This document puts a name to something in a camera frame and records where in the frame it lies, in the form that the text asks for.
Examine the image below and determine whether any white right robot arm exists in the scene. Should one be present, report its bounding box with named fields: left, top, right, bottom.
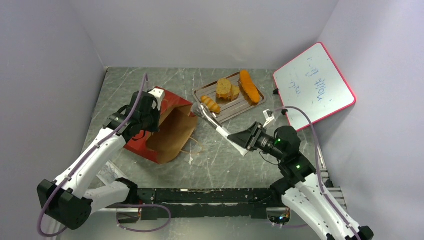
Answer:
left=227, top=122, right=374, bottom=240

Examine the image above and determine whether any fake bread piece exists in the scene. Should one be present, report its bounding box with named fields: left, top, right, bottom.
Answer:
left=216, top=78, right=232, bottom=100

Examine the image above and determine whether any small striped fake bread roll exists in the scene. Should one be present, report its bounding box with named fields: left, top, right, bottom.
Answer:
left=200, top=95, right=221, bottom=114

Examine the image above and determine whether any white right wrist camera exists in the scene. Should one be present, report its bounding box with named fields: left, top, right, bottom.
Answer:
left=262, top=109, right=276, bottom=128

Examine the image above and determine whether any round fake bread slice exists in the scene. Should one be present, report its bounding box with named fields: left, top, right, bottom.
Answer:
left=230, top=85, right=240, bottom=101

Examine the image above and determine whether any metal tongs white handle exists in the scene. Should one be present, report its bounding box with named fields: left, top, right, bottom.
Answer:
left=191, top=103, right=248, bottom=156

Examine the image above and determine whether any red paper bag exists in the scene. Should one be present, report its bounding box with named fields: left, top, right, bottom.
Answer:
left=124, top=90, right=198, bottom=165

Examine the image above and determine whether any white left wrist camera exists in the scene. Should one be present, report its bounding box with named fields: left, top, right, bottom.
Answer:
left=148, top=87, right=165, bottom=111

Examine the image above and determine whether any long orange fake bread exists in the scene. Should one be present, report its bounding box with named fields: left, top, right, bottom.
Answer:
left=239, top=69, right=261, bottom=104

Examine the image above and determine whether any pink framed whiteboard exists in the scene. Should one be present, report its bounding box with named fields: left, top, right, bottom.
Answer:
left=273, top=42, right=357, bottom=131

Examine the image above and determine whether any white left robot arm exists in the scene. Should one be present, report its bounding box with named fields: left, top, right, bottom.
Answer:
left=37, top=88, right=165, bottom=230

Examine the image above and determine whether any paper label sheet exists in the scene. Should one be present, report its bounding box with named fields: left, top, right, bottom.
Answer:
left=96, top=161, right=128, bottom=185

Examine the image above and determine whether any silver metal tray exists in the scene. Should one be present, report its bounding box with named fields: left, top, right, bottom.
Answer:
left=192, top=71, right=267, bottom=124

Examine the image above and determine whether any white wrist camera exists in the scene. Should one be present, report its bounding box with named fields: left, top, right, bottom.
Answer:
left=148, top=87, right=165, bottom=111
left=262, top=109, right=276, bottom=128

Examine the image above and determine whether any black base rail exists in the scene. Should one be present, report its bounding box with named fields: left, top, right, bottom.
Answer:
left=106, top=188, right=288, bottom=224

